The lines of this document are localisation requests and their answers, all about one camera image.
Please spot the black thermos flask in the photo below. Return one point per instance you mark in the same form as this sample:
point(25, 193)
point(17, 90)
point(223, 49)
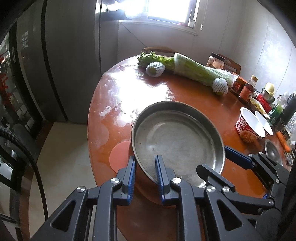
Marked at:
point(289, 110)

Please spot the foam-netted fruit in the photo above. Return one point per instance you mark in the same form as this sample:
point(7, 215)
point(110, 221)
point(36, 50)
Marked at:
point(155, 69)
point(220, 86)

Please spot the shallow steel round pan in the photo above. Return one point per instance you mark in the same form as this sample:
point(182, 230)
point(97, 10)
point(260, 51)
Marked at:
point(182, 135)

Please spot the dark grey refrigerator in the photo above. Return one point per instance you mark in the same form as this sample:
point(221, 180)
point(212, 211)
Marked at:
point(53, 54)

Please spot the small clear plastic cup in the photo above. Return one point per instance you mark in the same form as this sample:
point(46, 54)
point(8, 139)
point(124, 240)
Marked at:
point(280, 126)

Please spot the bright window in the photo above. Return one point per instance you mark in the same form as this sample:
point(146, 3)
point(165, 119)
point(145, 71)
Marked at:
point(180, 12)

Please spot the right foam-netted fruit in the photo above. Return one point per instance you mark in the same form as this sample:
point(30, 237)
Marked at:
point(220, 86)

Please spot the pink pig-shaped plate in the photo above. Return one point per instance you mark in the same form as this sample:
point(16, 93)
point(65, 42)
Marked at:
point(118, 159)

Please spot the white dish of food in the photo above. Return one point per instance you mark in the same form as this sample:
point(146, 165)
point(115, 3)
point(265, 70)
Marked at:
point(256, 105)

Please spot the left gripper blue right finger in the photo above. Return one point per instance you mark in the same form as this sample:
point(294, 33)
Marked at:
point(176, 192)

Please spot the clear jar black lid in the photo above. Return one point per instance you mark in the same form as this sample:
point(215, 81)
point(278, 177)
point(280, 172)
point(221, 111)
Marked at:
point(215, 61)

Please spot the orange carrot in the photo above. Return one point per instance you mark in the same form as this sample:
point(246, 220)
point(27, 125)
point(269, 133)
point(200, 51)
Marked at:
point(283, 142)

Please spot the left foam-netted fruit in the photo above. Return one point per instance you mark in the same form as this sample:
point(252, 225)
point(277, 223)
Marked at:
point(155, 69)

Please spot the brown sauce bottle yellow cap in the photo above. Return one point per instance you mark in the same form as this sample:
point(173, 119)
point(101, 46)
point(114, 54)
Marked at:
point(248, 89)

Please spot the wrapped napa cabbage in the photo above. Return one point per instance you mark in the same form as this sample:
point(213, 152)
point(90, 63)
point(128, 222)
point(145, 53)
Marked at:
point(189, 68)

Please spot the brown wooden chair back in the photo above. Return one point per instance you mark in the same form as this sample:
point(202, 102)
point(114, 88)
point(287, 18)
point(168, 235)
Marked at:
point(230, 65)

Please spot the red tissue box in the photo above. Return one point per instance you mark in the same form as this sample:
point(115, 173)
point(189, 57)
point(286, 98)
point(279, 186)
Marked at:
point(265, 105)

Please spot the red paper noodle bowl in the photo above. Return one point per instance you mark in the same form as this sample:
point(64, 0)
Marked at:
point(267, 128)
point(248, 127)

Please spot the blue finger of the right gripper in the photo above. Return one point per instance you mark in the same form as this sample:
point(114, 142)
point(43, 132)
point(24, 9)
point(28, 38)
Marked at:
point(213, 178)
point(238, 158)

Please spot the wooden chair with armrest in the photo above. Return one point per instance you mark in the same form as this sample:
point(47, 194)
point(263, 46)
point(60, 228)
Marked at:
point(160, 49)

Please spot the round wooden table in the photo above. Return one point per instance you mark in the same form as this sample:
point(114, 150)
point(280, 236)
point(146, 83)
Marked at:
point(122, 93)

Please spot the red chili sauce jar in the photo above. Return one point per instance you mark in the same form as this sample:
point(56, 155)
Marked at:
point(238, 85)

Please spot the metal tool set case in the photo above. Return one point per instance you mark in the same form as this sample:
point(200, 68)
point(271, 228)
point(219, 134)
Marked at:
point(290, 158)

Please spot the green drink plastic bottle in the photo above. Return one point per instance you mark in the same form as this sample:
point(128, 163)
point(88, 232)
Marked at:
point(280, 105)

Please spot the green leaf lettuce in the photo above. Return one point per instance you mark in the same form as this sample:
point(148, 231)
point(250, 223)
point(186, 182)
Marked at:
point(145, 59)

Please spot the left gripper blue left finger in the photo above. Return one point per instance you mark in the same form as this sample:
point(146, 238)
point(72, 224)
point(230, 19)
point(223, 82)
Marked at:
point(118, 191)

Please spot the deep steel bowl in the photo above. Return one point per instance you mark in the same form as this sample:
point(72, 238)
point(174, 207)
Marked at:
point(271, 151)

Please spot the yellow cup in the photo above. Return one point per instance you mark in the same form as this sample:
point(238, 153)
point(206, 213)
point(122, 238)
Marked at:
point(269, 87)

